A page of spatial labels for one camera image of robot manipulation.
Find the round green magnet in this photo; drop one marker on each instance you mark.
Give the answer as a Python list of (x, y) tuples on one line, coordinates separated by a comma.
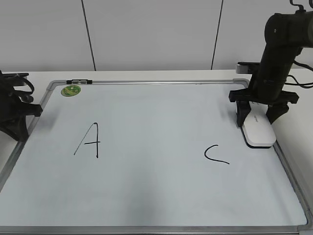
[(70, 91)]

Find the white whiteboard eraser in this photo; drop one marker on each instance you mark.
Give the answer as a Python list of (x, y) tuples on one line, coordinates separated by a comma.
[(257, 131)]

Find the white whiteboard with grey frame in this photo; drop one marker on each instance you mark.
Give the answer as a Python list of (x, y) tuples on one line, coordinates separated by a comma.
[(147, 157)]

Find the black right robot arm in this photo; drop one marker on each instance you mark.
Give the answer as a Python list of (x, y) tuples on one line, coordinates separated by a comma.
[(285, 36)]

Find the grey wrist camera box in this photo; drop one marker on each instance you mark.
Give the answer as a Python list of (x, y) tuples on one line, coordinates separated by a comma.
[(247, 67)]

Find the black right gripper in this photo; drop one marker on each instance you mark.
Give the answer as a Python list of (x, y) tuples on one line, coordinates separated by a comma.
[(271, 94)]

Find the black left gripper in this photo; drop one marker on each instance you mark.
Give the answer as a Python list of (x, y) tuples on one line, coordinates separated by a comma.
[(16, 102)]

